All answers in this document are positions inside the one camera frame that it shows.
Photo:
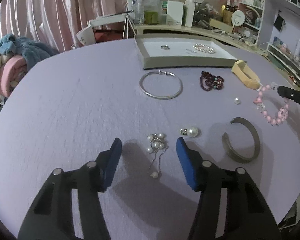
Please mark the grey shallow cardboard tray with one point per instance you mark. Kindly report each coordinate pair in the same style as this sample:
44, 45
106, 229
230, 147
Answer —
180, 50

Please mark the pile of folded blankets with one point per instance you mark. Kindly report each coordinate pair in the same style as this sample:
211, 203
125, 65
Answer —
18, 55

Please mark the cream curved desk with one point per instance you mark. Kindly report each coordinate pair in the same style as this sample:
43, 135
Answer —
215, 34

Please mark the white lotion bottle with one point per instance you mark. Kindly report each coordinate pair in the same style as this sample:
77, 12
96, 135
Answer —
189, 7

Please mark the large pearl earring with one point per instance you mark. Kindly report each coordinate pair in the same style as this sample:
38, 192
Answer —
190, 132

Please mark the pink curtain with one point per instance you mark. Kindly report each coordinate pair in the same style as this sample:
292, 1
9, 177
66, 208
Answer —
54, 22

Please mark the white pink shelving unit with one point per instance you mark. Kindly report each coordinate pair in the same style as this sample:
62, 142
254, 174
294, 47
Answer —
272, 28

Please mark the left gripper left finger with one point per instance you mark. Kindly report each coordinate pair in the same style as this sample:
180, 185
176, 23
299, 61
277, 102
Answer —
50, 214

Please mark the clear bag of supplies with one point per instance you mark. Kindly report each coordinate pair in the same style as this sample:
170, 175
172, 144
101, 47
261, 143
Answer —
138, 7

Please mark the grey metal cuff bangle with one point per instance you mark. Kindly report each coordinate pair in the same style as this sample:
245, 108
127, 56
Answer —
243, 144

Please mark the round white vanity mirror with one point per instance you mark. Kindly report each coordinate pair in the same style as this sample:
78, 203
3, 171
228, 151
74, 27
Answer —
237, 19

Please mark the white rectangular box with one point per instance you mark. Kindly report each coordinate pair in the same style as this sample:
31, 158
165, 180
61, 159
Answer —
174, 14

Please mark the green glass jar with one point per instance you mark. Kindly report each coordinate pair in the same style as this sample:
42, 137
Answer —
151, 17

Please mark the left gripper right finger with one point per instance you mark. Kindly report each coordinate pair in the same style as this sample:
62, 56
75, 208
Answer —
247, 214

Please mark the pearl cluster chain earring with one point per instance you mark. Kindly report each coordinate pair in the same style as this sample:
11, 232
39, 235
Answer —
157, 148

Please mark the cream yellow wristwatch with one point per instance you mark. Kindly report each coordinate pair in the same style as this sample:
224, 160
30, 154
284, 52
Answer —
246, 75

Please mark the thin silver bangle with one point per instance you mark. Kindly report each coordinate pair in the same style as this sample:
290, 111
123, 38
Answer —
161, 85

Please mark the small pearl stud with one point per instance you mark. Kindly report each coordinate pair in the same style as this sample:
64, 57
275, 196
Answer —
237, 101

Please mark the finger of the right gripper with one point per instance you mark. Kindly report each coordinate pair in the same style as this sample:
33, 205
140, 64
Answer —
289, 93

